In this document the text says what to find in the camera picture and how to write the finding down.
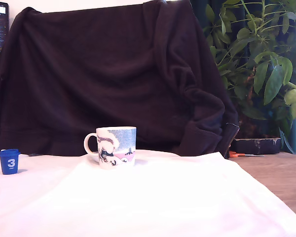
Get green leafy houseplant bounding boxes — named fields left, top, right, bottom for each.
left=203, top=0, right=296, bottom=154

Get white tablecloth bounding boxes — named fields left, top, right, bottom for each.
left=0, top=149, right=296, bottom=237

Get blue coffee capsule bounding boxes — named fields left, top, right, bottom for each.
left=0, top=149, right=22, bottom=175

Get orange handled scissors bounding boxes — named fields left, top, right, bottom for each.
left=228, top=150, right=265, bottom=159

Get dark draped fleece garment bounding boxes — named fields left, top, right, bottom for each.
left=0, top=0, right=240, bottom=158

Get dark rectangular planter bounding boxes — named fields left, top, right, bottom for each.
left=232, top=137, right=282, bottom=155

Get white illustrated coffee mug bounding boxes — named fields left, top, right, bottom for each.
left=83, top=126, right=137, bottom=170

